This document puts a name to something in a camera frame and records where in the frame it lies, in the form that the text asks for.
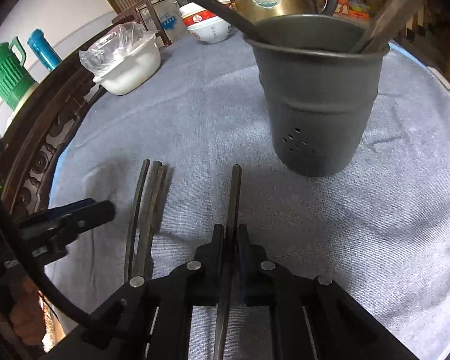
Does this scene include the orange cardboard box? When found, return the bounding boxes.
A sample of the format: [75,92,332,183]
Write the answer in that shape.
[335,0,371,20]

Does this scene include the person left hand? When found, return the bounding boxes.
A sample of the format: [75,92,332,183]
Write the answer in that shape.
[10,277,46,346]

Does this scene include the blue thermos flask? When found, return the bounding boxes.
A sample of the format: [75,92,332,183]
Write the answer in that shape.
[27,28,62,72]

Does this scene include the dark metal chopstick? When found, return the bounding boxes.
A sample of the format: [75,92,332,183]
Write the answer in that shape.
[350,0,423,55]
[124,158,150,281]
[359,0,433,55]
[213,163,242,360]
[144,165,172,281]
[131,161,162,278]

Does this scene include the grey metal utensil holder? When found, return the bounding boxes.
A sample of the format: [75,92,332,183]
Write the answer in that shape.
[247,15,389,177]

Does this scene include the white pot with plastic bag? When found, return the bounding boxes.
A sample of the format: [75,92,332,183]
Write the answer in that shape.
[79,21,161,96]

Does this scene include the dark carved wooden sideboard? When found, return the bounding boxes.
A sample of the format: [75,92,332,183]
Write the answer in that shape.
[0,31,105,219]

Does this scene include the stacked red white bowls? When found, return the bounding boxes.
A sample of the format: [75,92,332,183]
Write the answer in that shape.
[179,2,232,44]

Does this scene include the grey table cloth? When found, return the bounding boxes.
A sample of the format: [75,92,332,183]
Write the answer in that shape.
[46,34,450,359]

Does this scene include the green thermos flask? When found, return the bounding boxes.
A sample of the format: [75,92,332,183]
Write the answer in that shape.
[0,37,36,111]

